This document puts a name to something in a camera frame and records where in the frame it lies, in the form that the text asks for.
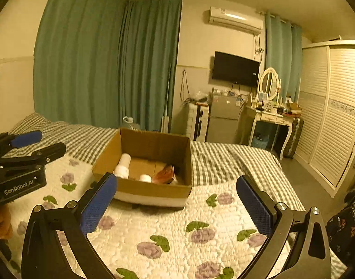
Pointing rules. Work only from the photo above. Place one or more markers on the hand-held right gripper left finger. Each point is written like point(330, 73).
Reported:
point(99, 206)

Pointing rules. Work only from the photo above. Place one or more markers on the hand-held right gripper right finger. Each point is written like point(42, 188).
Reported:
point(254, 203)

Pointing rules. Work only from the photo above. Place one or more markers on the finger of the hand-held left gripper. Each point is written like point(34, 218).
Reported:
point(49, 151)
point(26, 139)

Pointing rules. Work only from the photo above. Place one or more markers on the white bottle with red cap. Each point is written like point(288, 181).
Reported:
point(123, 168)

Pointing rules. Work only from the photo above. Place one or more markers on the white round jar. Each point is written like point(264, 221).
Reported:
point(145, 178)

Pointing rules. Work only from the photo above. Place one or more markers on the cardboard box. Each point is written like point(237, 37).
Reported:
point(154, 191)

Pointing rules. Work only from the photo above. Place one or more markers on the white charger plug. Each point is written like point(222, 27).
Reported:
point(175, 181)

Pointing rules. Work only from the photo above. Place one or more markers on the person's left hand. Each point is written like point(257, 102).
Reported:
point(1, 223)

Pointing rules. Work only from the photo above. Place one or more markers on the blue basket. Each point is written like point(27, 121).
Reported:
point(259, 141)

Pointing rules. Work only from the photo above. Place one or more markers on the floral quilted blanket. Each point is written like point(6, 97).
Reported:
point(166, 226)

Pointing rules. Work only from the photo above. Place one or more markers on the dark striped suitcase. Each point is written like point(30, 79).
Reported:
point(293, 138)

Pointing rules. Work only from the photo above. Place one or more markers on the clear water jug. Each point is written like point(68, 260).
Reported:
point(131, 124)

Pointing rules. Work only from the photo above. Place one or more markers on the white dressing table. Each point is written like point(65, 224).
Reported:
point(267, 117)

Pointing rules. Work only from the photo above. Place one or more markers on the grey refrigerator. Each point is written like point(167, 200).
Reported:
point(224, 119)

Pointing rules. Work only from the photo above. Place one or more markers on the dark patterned cloth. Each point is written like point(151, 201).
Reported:
point(344, 226)

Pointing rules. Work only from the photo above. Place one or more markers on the white plastic drawer unit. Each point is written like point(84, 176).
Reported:
point(196, 122)

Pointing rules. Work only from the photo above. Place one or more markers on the wide teal curtain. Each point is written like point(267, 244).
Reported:
point(78, 52)

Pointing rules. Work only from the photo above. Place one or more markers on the brown box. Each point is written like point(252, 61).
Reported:
point(293, 108)

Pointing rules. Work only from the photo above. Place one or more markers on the white louvred wardrobe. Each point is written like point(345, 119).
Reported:
point(331, 116)

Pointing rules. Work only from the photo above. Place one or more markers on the clear plastic bag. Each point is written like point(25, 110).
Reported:
point(200, 96)

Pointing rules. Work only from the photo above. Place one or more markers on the white pole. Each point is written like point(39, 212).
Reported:
point(166, 107)

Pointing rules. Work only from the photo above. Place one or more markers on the white oval vanity mirror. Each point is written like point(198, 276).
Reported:
point(269, 82)

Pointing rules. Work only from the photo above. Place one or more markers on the teal window curtain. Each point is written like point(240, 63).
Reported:
point(150, 64)

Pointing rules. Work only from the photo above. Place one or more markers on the narrow teal curtain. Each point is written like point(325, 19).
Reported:
point(282, 52)

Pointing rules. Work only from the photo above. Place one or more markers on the white air conditioner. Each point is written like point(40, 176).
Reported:
point(235, 19)

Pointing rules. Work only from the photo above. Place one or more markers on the small picture frame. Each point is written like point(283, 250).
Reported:
point(263, 96)

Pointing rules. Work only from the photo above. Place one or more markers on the black wall television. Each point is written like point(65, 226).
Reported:
point(235, 68)

